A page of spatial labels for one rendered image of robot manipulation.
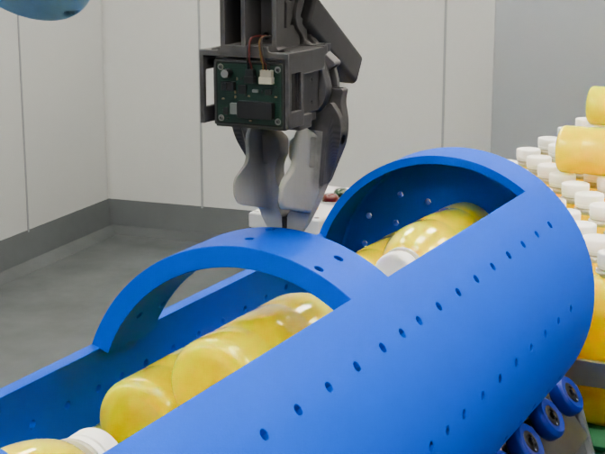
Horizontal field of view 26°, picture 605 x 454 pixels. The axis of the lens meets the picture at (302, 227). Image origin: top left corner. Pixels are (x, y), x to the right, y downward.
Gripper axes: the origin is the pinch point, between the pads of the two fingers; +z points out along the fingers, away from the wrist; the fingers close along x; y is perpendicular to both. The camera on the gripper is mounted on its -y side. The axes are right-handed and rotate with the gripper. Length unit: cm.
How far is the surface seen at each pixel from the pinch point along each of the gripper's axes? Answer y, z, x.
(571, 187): -92, 14, -2
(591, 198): -86, 14, 2
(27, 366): -248, 124, -224
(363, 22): -438, 21, -185
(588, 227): -68, 14, 6
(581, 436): -45, 32, 12
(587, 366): -52, 26, 11
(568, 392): -44, 26, 11
